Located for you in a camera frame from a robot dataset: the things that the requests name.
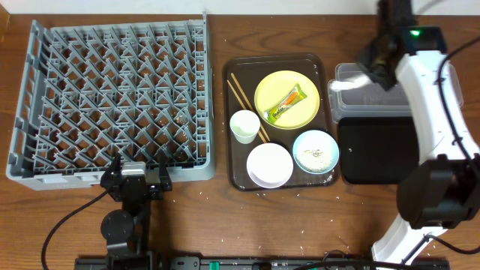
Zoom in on white tissue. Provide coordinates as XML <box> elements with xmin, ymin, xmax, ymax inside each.
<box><xmin>330</xmin><ymin>73</ymin><xmax>372</xmax><ymax>92</ymax></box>

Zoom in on light blue bowl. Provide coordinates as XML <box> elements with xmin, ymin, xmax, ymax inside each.
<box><xmin>292</xmin><ymin>130</ymin><xmax>340</xmax><ymax>175</ymax></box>

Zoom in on pink white bowl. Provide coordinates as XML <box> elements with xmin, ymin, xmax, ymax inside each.
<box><xmin>246</xmin><ymin>143</ymin><xmax>294</xmax><ymax>189</ymax></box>

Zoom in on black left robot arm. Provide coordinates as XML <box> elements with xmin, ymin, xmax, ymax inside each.
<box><xmin>100</xmin><ymin>154</ymin><xmax>173</xmax><ymax>270</ymax></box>

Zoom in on black waste tray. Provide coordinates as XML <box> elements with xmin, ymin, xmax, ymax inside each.
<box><xmin>337</xmin><ymin>117</ymin><xmax>419</xmax><ymax>185</ymax></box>

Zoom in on dark brown serving tray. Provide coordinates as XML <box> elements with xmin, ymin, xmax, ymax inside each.
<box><xmin>223</xmin><ymin>53</ymin><xmax>334</xmax><ymax>192</ymax></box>

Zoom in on wooden chopstick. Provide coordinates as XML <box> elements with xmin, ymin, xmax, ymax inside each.
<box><xmin>227</xmin><ymin>80</ymin><xmax>267</xmax><ymax>143</ymax></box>
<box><xmin>230</xmin><ymin>73</ymin><xmax>271</xmax><ymax>143</ymax></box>

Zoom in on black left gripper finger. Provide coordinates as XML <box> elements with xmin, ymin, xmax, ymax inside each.
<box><xmin>108</xmin><ymin>153</ymin><xmax>121</xmax><ymax>176</ymax></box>
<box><xmin>158</xmin><ymin>151</ymin><xmax>168</xmax><ymax>179</ymax></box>

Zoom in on rice food scraps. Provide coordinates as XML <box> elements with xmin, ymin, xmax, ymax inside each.
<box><xmin>297</xmin><ymin>149</ymin><xmax>332</xmax><ymax>172</ymax></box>

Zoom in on green orange snack wrapper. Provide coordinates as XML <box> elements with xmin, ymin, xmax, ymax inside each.
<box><xmin>263</xmin><ymin>84</ymin><xmax>308</xmax><ymax>124</ymax></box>

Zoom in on left wooden chopstick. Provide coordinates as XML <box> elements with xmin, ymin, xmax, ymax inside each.
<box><xmin>227</xmin><ymin>80</ymin><xmax>267</xmax><ymax>143</ymax></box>

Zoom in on yellow plate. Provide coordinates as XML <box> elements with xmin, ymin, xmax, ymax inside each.
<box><xmin>254</xmin><ymin>70</ymin><xmax>320</xmax><ymax>130</ymax></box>

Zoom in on white paper cup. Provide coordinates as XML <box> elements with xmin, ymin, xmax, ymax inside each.
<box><xmin>229</xmin><ymin>109</ymin><xmax>260</xmax><ymax>144</ymax></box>

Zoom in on right wooden chopstick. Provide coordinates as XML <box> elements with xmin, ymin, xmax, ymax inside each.
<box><xmin>230</xmin><ymin>73</ymin><xmax>271</xmax><ymax>143</ymax></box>

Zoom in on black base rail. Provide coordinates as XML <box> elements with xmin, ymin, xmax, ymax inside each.
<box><xmin>73</xmin><ymin>256</ymin><xmax>451</xmax><ymax>270</ymax></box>

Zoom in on grey plastic dishwasher rack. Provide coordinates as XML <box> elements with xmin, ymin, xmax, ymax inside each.
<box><xmin>6</xmin><ymin>16</ymin><xmax>215</xmax><ymax>191</ymax></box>

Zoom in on clear plastic waste bin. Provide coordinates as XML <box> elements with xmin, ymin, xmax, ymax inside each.
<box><xmin>327</xmin><ymin>61</ymin><xmax>464</xmax><ymax>124</ymax></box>

